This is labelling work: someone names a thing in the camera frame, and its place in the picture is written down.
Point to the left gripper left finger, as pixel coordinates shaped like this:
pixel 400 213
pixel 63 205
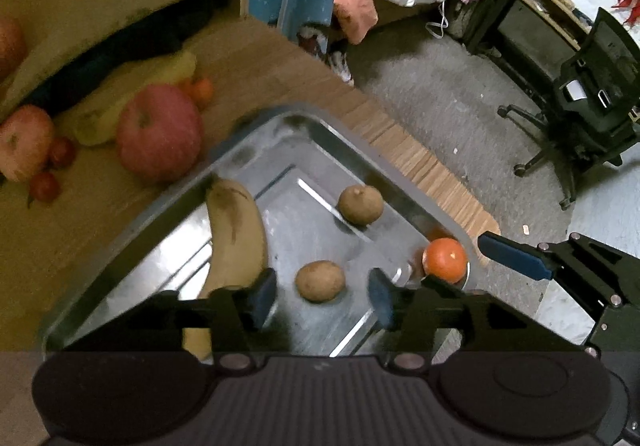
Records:
pixel 229 316

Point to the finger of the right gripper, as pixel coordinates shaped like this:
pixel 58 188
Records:
pixel 522 258

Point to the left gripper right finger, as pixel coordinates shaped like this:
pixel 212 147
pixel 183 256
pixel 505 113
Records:
pixel 417 314

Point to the yellow banana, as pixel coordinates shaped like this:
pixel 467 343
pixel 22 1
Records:
pixel 95 119
pixel 240 251

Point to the red apple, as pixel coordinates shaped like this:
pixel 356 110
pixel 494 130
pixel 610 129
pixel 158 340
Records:
pixel 13 49
pixel 159 135

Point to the small orange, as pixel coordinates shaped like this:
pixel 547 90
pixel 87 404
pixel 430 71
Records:
pixel 200 90

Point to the cherry tomato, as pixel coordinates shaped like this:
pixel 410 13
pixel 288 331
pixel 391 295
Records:
pixel 62 153
pixel 44 188

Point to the red apple desk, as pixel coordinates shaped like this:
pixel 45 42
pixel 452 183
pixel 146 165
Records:
pixel 26 138

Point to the orange tangerine in tray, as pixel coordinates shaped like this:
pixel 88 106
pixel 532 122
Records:
pixel 446 259

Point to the brown kiwi near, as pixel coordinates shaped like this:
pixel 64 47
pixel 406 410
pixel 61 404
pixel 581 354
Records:
pixel 320 281

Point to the brown kiwi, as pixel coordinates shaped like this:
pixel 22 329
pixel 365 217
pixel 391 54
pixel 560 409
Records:
pixel 320 281
pixel 360 204

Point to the brown kiwi far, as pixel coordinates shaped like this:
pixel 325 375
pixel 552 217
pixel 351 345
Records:
pixel 360 204

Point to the stainless steel tray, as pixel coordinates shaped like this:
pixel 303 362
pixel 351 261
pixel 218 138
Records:
pixel 295 161

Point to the black office chair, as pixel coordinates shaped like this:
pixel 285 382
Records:
pixel 586 120

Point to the dark wooden side desk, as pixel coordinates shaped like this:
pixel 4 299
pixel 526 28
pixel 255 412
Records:
pixel 528 39

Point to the wooden desk shelf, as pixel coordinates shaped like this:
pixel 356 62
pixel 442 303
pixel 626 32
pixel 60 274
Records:
pixel 74 45

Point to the red apple on shelf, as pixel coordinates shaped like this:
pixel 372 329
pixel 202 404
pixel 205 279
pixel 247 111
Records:
pixel 13 49

